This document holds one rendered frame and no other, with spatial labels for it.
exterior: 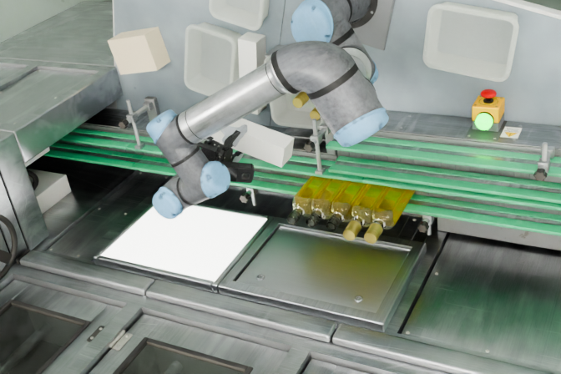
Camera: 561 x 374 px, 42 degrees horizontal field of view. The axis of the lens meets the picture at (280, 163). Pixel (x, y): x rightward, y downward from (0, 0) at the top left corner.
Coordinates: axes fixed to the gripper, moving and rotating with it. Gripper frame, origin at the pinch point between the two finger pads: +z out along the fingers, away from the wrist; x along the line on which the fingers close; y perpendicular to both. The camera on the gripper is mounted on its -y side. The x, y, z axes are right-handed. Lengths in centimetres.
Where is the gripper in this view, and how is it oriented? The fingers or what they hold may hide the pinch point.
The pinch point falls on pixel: (245, 139)
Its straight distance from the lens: 195.2
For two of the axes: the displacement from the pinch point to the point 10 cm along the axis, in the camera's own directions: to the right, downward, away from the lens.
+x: -1.1, 8.0, 5.9
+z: 4.5, -4.9, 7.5
